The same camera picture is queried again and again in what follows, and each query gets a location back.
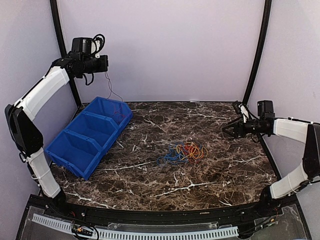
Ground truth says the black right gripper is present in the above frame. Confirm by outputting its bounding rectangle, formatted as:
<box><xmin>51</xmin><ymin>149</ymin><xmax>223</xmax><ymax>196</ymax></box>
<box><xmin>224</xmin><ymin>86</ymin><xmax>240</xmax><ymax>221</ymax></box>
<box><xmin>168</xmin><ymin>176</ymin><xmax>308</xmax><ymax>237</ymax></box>
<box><xmin>222</xmin><ymin>115</ymin><xmax>265</xmax><ymax>139</ymax></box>

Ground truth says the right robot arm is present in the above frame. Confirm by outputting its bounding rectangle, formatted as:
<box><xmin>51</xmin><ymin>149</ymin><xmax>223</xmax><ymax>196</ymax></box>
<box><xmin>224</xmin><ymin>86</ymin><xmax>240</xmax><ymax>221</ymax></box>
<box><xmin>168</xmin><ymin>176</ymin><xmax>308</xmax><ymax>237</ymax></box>
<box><xmin>222</xmin><ymin>118</ymin><xmax>320</xmax><ymax>217</ymax></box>

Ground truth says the black enclosure frame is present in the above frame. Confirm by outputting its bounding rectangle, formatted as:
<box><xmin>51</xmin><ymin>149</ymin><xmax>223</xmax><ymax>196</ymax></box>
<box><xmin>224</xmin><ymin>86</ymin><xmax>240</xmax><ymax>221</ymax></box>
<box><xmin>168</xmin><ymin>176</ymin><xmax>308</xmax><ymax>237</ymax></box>
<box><xmin>49</xmin><ymin>0</ymin><xmax>268</xmax><ymax>102</ymax></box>

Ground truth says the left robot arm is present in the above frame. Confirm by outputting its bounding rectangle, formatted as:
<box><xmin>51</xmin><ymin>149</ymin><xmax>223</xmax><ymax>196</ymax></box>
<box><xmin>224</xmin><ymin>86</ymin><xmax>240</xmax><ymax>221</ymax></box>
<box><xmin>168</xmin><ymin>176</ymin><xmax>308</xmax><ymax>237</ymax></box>
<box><xmin>4</xmin><ymin>55</ymin><xmax>109</xmax><ymax>199</ymax></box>

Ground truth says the yellow cable in pile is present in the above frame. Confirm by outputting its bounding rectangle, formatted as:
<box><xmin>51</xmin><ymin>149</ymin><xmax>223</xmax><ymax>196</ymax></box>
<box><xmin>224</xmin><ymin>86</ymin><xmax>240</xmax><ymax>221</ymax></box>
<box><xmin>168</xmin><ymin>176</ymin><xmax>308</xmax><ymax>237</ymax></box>
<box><xmin>174</xmin><ymin>142</ymin><xmax>209</xmax><ymax>162</ymax></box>

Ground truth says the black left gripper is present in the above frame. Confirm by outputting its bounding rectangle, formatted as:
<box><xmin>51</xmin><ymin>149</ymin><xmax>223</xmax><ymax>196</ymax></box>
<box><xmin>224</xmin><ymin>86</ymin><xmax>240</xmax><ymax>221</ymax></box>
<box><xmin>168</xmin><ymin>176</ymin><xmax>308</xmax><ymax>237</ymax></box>
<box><xmin>82</xmin><ymin>54</ymin><xmax>108</xmax><ymax>73</ymax></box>

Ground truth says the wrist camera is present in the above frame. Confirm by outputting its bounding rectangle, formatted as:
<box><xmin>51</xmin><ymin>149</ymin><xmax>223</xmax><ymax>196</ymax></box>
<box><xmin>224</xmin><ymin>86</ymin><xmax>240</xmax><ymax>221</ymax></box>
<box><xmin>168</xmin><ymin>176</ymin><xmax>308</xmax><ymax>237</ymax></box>
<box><xmin>71</xmin><ymin>33</ymin><xmax>106</xmax><ymax>56</ymax></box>
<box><xmin>257</xmin><ymin>100</ymin><xmax>275</xmax><ymax>120</ymax></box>

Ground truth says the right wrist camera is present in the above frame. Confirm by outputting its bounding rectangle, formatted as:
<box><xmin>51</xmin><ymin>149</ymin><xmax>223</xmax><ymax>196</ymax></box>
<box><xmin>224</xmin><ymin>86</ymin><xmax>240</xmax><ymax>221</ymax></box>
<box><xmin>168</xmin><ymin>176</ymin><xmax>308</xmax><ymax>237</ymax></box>
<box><xmin>257</xmin><ymin>100</ymin><xmax>275</xmax><ymax>120</ymax></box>

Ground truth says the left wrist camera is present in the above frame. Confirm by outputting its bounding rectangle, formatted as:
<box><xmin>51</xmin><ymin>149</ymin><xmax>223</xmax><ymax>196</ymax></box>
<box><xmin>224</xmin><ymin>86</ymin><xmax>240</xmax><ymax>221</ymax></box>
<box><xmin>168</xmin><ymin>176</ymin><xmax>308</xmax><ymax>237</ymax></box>
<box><xmin>71</xmin><ymin>33</ymin><xmax>106</xmax><ymax>56</ymax></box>

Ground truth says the white slotted cable duct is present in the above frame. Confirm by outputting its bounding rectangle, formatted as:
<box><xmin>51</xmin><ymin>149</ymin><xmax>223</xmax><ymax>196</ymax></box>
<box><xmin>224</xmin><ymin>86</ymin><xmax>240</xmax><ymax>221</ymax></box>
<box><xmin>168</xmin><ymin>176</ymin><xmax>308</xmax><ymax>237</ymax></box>
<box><xmin>32</xmin><ymin>213</ymin><xmax>239</xmax><ymax>240</ymax></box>

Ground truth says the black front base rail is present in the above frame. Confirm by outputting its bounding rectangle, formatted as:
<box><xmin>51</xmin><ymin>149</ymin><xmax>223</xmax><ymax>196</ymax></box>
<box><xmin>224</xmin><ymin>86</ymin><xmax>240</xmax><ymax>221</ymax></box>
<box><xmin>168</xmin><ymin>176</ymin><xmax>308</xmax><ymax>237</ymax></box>
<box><xmin>27</xmin><ymin>194</ymin><xmax>293</xmax><ymax>230</ymax></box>

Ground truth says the red cable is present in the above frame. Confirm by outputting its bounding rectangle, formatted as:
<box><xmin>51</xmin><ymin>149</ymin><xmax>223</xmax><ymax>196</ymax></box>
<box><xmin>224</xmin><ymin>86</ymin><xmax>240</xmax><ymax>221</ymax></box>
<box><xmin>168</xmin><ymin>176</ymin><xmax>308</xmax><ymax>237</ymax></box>
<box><xmin>178</xmin><ymin>141</ymin><xmax>203</xmax><ymax>162</ymax></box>
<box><xmin>103</xmin><ymin>70</ymin><xmax>131</xmax><ymax>123</ymax></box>

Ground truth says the blue three-compartment plastic bin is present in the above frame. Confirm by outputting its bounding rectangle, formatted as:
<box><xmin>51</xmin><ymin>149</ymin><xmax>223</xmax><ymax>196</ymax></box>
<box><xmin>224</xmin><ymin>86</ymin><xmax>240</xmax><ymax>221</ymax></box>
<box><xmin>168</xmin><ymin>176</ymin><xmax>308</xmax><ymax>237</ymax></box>
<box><xmin>45</xmin><ymin>97</ymin><xmax>133</xmax><ymax>180</ymax></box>

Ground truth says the blue cable in pile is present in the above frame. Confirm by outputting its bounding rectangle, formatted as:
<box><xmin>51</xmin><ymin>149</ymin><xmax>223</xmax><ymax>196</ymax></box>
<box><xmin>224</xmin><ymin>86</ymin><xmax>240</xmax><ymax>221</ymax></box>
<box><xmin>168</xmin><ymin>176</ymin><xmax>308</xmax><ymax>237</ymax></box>
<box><xmin>156</xmin><ymin>142</ymin><xmax>191</xmax><ymax>167</ymax></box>

